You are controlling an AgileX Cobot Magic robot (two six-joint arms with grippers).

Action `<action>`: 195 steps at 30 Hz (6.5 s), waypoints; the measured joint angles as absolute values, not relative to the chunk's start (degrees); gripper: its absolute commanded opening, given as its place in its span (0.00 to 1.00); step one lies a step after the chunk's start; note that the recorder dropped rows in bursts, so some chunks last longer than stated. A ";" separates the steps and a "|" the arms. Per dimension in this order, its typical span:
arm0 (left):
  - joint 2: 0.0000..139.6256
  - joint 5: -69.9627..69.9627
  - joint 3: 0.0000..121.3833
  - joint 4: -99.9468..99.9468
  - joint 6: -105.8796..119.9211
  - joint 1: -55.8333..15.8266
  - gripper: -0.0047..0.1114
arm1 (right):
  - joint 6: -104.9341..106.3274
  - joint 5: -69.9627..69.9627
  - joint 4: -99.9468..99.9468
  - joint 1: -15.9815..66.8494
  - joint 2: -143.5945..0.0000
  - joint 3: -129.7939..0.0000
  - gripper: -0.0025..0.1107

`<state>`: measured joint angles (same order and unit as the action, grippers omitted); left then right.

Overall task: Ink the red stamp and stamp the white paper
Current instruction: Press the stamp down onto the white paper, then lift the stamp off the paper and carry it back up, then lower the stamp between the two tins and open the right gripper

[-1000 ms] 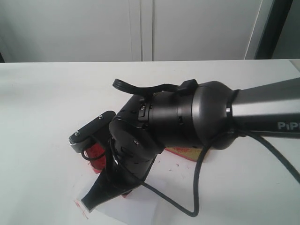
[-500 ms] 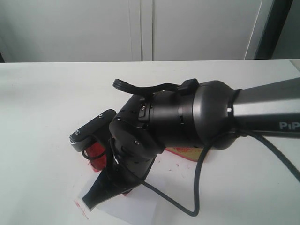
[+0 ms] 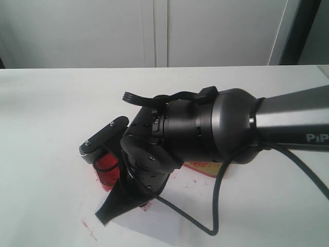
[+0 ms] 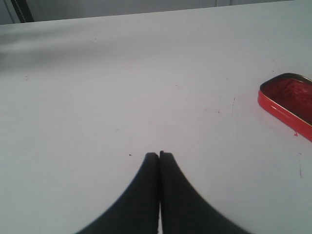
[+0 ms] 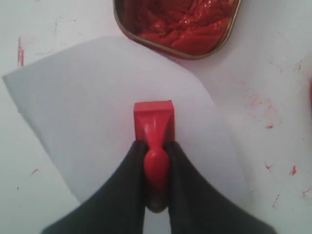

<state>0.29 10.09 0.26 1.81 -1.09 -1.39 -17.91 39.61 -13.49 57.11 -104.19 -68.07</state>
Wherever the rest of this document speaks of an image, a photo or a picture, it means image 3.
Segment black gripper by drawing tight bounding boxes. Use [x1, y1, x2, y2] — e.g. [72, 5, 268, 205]
[94, 151, 172, 227]

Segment red ink tin box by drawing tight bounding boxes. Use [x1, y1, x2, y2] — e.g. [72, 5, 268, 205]
[93, 153, 120, 191]

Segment white paper sheet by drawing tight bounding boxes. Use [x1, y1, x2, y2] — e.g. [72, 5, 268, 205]
[105, 191, 212, 246]

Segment red plastic stamp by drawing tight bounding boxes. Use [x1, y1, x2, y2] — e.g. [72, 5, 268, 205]
[140, 202, 152, 211]

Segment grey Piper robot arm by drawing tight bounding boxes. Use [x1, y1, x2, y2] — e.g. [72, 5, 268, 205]
[96, 86, 328, 236]

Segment gold tin lid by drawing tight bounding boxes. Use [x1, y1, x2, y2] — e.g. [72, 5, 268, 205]
[183, 162, 222, 178]

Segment white cabinet doors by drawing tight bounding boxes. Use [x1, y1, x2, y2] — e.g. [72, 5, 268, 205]
[1, 1, 300, 68]

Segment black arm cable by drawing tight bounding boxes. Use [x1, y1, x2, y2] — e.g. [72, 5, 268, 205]
[93, 87, 329, 237]

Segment dark door frame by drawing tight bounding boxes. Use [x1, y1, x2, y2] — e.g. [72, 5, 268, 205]
[279, 0, 328, 65]

